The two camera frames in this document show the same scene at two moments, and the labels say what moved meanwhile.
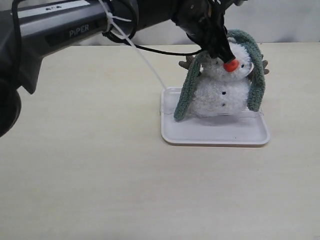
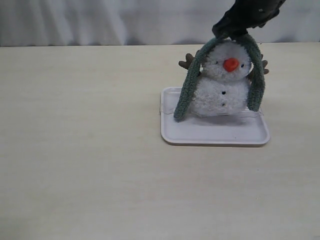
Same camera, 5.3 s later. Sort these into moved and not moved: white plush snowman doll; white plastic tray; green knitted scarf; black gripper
Moved: black gripper
Not moved: white plastic tray; green knitted scarf; white plush snowman doll
